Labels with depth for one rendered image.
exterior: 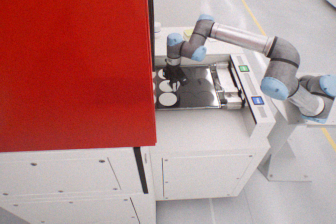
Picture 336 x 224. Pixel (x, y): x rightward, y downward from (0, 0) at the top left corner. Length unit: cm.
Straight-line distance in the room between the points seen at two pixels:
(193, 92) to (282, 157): 124
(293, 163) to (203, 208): 91
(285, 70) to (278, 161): 136
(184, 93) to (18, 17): 100
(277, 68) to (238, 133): 44
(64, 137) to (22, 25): 36
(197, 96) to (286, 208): 122
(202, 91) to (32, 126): 92
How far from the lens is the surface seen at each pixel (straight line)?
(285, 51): 103
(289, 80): 102
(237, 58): 152
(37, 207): 134
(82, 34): 44
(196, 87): 134
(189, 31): 157
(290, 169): 226
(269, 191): 212
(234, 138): 126
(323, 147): 257
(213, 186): 165
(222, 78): 146
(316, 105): 130
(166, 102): 125
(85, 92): 54
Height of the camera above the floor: 184
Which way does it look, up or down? 47 degrees down
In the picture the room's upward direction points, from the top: straight up
